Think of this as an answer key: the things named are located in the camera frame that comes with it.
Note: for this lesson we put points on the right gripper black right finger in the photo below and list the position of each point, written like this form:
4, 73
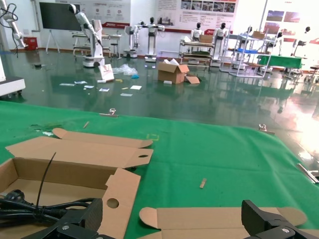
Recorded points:
259, 224

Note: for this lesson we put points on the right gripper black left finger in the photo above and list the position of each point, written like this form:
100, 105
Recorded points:
82, 221

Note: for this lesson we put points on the black zip tie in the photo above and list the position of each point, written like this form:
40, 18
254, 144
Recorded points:
46, 171

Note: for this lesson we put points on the white jointed robot arm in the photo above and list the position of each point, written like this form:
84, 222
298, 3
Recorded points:
15, 31

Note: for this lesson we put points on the open brown cardboard mailer box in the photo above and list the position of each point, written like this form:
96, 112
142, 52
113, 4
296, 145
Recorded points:
199, 219
74, 152

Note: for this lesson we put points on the small white box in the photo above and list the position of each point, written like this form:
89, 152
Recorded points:
167, 82
101, 81

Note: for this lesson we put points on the open cardboard shipping box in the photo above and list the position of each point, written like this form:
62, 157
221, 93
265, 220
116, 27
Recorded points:
172, 73

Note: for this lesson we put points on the red box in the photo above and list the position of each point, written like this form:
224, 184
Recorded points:
30, 43

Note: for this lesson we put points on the closed brown cardboard box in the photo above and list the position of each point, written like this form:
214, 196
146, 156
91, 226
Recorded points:
258, 35
206, 39

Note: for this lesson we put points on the green felt table cloth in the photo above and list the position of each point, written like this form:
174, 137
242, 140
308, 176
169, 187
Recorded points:
199, 154

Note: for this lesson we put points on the clear crumpled plastic film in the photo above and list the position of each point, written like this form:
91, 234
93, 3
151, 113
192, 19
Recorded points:
47, 126

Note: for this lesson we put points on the small white paper sheet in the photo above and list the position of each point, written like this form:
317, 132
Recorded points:
126, 94
104, 89
88, 87

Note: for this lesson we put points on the long white paper strip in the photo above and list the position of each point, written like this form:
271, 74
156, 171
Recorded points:
66, 84

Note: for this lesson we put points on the blue white paper sheet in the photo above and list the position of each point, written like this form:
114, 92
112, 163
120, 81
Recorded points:
80, 82

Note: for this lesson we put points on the plain white paper sheet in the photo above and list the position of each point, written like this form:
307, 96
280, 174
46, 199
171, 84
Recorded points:
135, 87

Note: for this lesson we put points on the small yellow item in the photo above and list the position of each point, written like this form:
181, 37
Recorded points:
118, 80

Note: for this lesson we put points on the white and red paper bag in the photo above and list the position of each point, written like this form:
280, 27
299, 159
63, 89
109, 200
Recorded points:
106, 73

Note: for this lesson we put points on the small blue item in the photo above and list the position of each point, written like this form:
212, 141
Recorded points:
134, 76

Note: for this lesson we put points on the white wheeled platform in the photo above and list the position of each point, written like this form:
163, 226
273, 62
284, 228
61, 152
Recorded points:
10, 84

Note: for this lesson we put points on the clear plastic bag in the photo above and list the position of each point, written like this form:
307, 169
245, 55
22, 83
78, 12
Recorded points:
124, 69

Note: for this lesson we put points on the flat cardboard piece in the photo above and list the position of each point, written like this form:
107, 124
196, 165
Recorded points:
193, 79

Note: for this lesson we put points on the small black floor item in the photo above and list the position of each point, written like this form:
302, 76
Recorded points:
36, 66

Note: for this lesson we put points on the table with green cloth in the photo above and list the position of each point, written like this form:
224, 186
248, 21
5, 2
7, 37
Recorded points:
279, 61

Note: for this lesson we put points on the white leaning mobile robot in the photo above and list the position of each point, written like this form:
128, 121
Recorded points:
96, 44

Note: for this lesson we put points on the black round stool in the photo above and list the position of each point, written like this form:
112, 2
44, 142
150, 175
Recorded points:
114, 45

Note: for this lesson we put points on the white humanoid robot black head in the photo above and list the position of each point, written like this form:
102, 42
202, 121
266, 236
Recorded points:
307, 29
248, 30
220, 35
279, 41
197, 32

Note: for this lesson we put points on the white robot on round base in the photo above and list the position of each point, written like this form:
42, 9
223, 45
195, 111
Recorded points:
129, 42

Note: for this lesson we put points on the white metal workbench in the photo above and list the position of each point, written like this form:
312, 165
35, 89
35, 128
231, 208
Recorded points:
112, 36

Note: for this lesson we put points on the white shelving cart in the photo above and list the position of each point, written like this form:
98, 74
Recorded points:
197, 45

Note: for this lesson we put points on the humanoid robot arms spread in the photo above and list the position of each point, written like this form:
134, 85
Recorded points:
152, 32

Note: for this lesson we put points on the black screen on stand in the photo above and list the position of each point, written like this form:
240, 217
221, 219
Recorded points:
59, 16

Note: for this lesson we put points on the white tube frame rack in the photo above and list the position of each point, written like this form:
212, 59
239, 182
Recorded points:
246, 50

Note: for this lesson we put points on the wall poster with photos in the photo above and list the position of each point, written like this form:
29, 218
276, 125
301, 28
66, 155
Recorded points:
281, 22

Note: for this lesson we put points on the wall poster with red stripe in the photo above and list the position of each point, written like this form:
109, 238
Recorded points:
109, 12

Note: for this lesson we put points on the large wall info poster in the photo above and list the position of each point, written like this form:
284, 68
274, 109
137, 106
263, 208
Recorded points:
199, 15

